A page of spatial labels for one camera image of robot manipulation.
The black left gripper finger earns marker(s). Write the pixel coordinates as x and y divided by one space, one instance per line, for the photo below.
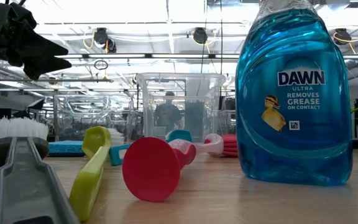
39 48
45 66

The blue sponge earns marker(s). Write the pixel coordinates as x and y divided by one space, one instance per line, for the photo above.
64 147

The grey dish brush white bristles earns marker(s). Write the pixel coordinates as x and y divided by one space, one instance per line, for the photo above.
23 186

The red white suction-cup dish brush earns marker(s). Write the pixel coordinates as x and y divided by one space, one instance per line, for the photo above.
151 169

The blue Dawn dish soap bottle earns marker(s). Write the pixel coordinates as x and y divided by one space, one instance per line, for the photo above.
294 149

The black ceiling light track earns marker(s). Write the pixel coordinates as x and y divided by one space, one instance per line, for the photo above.
148 56

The person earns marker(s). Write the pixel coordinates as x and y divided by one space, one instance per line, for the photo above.
167 113

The tall clear plastic bin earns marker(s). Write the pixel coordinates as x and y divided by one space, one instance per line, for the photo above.
197 93

